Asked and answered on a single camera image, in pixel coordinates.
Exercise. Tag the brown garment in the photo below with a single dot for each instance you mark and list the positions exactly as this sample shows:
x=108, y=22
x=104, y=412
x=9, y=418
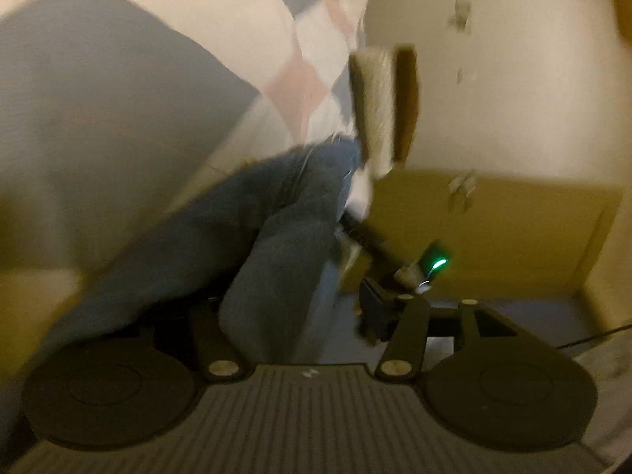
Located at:
x=407, y=103

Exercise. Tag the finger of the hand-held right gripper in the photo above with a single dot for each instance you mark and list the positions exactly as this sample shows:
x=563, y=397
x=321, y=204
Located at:
x=373, y=244

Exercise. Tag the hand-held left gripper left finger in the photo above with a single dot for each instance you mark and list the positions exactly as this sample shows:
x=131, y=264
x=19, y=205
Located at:
x=212, y=340

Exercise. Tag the white fluffy garment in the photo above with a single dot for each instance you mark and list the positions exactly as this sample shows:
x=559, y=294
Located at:
x=373, y=108

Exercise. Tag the wooden door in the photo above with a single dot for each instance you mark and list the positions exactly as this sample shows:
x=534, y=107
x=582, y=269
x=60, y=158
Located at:
x=518, y=232

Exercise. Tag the blue denim garment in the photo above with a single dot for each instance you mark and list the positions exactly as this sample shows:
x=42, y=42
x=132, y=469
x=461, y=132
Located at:
x=276, y=256

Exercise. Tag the diamond patterned quilt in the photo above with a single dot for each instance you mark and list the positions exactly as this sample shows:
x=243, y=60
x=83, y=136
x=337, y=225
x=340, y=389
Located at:
x=98, y=84

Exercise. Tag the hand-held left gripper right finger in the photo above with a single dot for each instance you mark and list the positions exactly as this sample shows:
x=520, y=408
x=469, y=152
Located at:
x=375, y=306

